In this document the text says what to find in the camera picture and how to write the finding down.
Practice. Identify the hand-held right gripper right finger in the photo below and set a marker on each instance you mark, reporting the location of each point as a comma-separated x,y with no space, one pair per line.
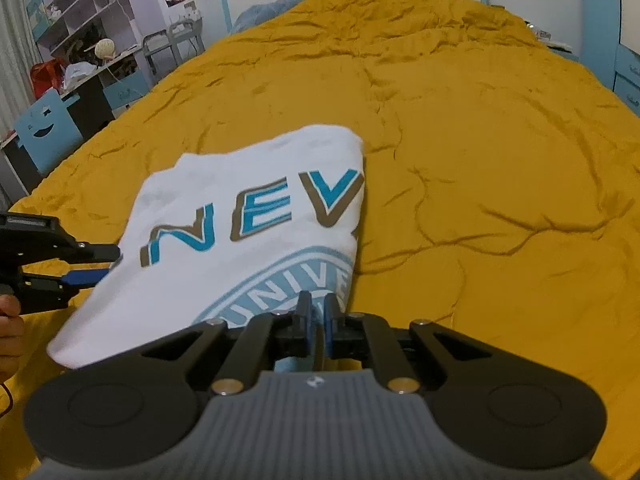
332,317

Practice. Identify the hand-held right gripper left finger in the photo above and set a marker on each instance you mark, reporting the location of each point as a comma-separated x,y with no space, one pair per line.
303,320

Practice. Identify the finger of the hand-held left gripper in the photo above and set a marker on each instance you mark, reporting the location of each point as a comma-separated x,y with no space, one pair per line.
87,278
97,254

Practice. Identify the white printed t-shirt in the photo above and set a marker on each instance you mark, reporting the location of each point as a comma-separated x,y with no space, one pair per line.
240,220

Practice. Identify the person's left hand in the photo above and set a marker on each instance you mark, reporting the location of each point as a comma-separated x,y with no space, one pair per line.
10,340

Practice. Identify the blue smiley face chair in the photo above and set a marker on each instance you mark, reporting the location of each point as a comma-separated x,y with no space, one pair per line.
47,132

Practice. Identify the dark desk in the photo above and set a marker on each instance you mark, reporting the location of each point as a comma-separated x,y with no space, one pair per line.
97,90

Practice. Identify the red bag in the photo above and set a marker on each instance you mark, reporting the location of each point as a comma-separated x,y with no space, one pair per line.
46,75

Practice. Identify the white plastic bag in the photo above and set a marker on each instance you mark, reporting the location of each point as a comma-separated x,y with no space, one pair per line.
77,75

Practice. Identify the white curtain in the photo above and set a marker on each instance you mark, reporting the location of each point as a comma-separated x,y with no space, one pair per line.
15,60

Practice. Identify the cream round ball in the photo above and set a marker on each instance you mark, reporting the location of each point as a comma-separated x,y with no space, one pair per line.
105,50

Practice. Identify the yellow blanket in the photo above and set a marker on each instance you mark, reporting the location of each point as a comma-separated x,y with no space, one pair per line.
475,160

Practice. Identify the grey chair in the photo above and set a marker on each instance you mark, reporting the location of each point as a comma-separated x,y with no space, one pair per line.
172,45

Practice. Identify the blue pillow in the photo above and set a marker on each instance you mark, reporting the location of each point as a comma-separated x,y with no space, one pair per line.
265,12

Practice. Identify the blue drawer cabinet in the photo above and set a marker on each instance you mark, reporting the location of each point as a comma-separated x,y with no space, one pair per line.
617,35

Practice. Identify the white wall shelf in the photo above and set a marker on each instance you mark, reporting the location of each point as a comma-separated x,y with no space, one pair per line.
85,0

